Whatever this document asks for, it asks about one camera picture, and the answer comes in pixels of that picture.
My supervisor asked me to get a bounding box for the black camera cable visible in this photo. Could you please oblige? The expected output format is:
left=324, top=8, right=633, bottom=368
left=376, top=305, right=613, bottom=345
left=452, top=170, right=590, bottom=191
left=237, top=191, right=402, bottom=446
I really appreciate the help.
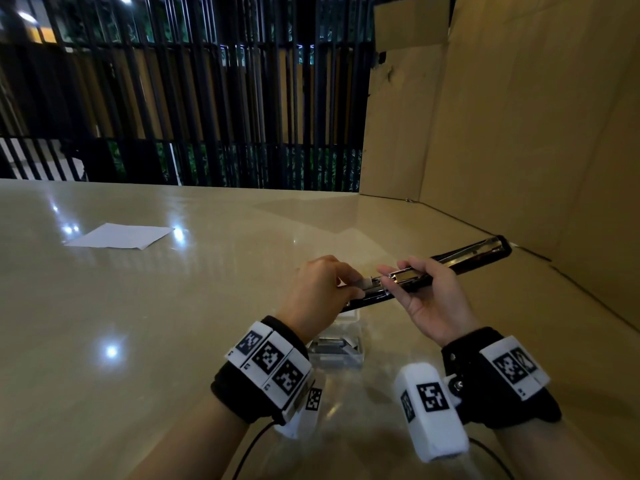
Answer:
left=232, top=420, right=277, bottom=480
left=467, top=437, right=516, bottom=480

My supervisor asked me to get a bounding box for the clear plastic box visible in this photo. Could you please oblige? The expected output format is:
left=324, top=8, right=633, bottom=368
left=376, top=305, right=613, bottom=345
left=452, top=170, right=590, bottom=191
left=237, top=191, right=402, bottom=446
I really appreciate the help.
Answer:
left=305, top=309, right=366, bottom=369

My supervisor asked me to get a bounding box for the large brown cardboard panel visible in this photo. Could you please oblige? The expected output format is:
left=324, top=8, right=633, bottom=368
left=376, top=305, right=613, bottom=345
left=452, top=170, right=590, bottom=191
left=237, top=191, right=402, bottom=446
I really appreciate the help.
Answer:
left=359, top=0, right=640, bottom=331

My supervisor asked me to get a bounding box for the black left wristband with markers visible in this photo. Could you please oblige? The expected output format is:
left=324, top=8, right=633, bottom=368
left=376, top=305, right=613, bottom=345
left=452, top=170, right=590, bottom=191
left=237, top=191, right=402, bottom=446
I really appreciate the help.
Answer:
left=211, top=315, right=316, bottom=425

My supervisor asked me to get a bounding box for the person's left forearm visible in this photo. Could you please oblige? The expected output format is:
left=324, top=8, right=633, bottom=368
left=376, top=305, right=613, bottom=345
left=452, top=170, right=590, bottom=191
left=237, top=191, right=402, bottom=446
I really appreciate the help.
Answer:
left=127, top=394, right=251, bottom=480

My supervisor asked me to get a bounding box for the black stapler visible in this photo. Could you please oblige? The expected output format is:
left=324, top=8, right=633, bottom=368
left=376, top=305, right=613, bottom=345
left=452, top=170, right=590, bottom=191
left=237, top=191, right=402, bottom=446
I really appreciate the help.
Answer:
left=339, top=235, right=513, bottom=313

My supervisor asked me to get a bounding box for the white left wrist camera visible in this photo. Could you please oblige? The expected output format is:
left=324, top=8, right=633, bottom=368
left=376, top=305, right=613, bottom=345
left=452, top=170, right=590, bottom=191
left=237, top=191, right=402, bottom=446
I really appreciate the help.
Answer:
left=273, top=372, right=326, bottom=439

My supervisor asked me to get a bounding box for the black left camera cable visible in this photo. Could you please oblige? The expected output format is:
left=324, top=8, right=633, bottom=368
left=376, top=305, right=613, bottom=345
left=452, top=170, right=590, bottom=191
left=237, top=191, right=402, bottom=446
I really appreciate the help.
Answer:
left=232, top=420, right=277, bottom=480

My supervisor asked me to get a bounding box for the black right camera cable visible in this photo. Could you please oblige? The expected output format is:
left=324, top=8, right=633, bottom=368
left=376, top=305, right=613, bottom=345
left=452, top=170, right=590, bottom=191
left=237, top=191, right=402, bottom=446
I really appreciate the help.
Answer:
left=467, top=437, right=516, bottom=480

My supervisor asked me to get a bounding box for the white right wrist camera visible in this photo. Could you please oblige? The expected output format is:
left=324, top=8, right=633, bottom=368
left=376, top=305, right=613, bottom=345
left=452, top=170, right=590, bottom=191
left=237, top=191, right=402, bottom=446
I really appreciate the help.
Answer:
left=392, top=363, right=470, bottom=463

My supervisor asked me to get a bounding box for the black wristband with markers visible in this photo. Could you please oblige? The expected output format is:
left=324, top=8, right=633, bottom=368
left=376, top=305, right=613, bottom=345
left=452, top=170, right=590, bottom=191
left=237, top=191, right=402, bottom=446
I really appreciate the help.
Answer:
left=211, top=315, right=316, bottom=425
left=441, top=327, right=563, bottom=429

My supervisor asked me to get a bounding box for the pile of staples strips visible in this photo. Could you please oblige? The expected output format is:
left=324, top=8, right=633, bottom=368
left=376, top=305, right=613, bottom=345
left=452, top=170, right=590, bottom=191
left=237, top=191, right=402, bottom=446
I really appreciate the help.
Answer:
left=309, top=337, right=362, bottom=365

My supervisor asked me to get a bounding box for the white paper sheet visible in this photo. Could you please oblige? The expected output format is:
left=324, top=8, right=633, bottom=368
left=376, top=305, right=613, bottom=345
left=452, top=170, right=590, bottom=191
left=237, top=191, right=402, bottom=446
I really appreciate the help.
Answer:
left=63, top=223, right=175, bottom=251

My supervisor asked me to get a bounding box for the person's right hand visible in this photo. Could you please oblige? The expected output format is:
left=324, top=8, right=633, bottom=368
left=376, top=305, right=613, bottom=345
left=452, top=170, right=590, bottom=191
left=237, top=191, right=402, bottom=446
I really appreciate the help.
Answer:
left=375, top=256, right=481, bottom=348

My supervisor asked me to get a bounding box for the person's left hand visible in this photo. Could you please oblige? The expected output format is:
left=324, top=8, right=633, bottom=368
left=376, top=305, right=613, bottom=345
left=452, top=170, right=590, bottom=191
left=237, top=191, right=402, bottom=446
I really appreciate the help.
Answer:
left=276, top=254, right=367, bottom=343

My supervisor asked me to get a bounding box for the black right wristband with markers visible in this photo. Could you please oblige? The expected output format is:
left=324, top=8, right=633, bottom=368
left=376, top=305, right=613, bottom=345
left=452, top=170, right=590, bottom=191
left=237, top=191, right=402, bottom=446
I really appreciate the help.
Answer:
left=441, top=327, right=563, bottom=429

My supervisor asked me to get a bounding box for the person's right forearm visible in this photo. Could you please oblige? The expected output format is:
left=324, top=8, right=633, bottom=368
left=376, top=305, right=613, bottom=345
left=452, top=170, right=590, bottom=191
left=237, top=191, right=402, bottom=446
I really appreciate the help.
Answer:
left=492, top=417, right=621, bottom=480

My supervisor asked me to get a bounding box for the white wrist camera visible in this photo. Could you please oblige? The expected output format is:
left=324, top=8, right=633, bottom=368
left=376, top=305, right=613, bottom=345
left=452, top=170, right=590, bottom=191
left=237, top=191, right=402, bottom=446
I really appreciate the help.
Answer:
left=392, top=363, right=470, bottom=463
left=273, top=372, right=326, bottom=439

